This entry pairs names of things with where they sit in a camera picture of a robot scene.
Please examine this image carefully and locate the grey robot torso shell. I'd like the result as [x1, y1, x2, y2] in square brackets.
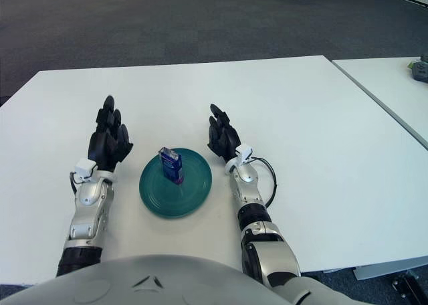
[0, 253, 285, 305]

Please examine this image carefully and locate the black metal foot bracket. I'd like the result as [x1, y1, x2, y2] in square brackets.
[392, 272, 423, 298]

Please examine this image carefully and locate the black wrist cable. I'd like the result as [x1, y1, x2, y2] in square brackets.
[68, 171, 85, 196]
[250, 157, 279, 208]

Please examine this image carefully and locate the teal green round plate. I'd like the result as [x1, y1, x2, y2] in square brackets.
[138, 146, 213, 219]

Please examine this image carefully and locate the grey metal table frame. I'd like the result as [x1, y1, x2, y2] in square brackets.
[320, 256, 428, 282]

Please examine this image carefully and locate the blue purple gum box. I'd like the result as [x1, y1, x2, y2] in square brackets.
[157, 146, 185, 186]

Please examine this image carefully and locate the grey handheld controller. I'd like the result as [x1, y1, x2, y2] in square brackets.
[407, 53, 428, 84]

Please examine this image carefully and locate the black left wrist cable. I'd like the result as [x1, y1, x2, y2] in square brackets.
[68, 171, 85, 196]

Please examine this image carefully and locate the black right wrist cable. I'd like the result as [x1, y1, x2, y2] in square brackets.
[250, 157, 279, 208]

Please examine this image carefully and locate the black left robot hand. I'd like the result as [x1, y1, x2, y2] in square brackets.
[73, 95, 134, 183]

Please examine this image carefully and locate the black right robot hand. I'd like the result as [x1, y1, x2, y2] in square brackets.
[207, 103, 254, 176]

